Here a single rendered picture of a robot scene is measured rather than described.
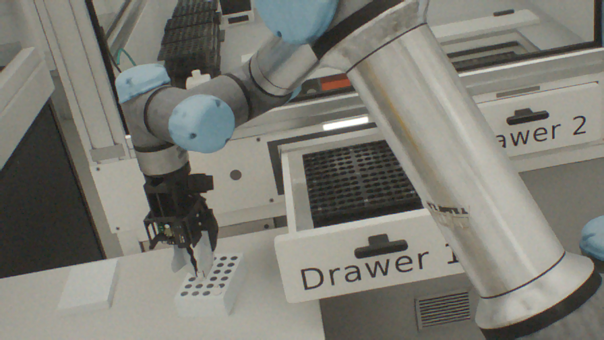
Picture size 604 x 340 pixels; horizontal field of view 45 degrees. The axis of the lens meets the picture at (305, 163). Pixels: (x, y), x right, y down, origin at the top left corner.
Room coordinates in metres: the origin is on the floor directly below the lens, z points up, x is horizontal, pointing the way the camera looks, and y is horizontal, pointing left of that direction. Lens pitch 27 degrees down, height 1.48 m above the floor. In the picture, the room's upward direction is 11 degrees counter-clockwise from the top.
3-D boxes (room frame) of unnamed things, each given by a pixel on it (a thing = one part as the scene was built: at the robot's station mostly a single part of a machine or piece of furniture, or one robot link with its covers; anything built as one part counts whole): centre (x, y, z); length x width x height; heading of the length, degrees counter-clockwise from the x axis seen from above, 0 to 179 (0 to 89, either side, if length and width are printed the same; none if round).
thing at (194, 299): (1.03, 0.19, 0.78); 0.12 x 0.08 x 0.04; 164
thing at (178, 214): (1.00, 0.21, 0.96); 0.09 x 0.08 x 0.12; 164
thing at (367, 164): (1.09, -0.08, 0.87); 0.22 x 0.18 x 0.06; 179
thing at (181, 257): (1.01, 0.23, 0.85); 0.06 x 0.03 x 0.09; 164
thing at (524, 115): (1.18, -0.40, 0.91); 0.07 x 0.04 x 0.01; 89
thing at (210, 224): (1.02, 0.18, 0.90); 0.05 x 0.02 x 0.09; 74
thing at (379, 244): (0.86, -0.08, 0.91); 0.07 x 0.04 x 0.01; 89
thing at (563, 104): (1.20, -0.40, 0.87); 0.29 x 0.02 x 0.11; 89
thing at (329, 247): (0.89, -0.08, 0.87); 0.29 x 0.02 x 0.11; 89
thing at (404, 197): (0.99, -0.08, 0.90); 0.18 x 0.02 x 0.01; 89
